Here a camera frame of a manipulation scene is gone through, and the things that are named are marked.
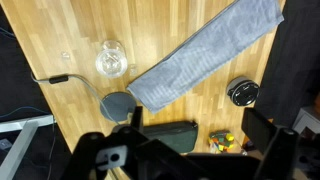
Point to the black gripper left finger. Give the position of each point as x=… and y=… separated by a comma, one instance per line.
x=137, y=118

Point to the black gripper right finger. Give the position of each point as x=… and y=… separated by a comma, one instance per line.
x=256, y=125

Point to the grey ribbed towel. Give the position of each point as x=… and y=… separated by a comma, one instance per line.
x=206, y=53

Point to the wooden desk lamp grey base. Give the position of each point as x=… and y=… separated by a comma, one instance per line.
x=116, y=106

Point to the colourful puzzle cube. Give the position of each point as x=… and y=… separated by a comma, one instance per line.
x=221, y=141

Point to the dark green zip case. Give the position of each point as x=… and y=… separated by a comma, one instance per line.
x=173, y=136

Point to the light grey box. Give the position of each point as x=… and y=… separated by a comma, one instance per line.
x=308, y=120

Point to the clear glass jar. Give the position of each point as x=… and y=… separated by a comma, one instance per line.
x=111, y=61

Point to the grey metal table frame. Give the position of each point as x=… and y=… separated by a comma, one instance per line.
x=20, y=133

